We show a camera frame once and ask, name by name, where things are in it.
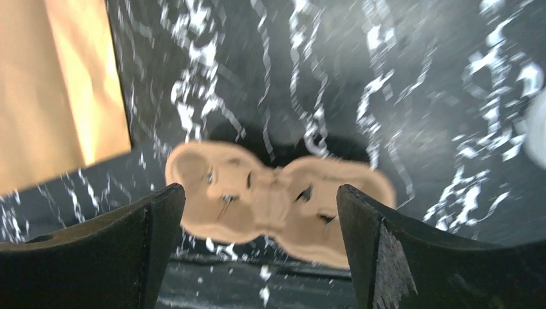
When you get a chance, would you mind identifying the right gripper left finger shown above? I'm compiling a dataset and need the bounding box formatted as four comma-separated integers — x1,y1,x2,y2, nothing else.
1,183,185,308

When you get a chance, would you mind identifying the single pulp cup carrier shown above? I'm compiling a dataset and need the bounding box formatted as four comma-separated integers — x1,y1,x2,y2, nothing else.
165,142,397,268

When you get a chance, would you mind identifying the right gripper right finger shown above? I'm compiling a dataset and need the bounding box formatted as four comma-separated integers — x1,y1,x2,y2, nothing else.
337,185,545,308

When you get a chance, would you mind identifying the stack of white cup lids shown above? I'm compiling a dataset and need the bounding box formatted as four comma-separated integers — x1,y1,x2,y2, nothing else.
523,90,545,170

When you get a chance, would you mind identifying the kraft paper takeout bag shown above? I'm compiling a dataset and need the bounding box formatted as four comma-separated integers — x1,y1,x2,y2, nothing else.
1,1,131,193

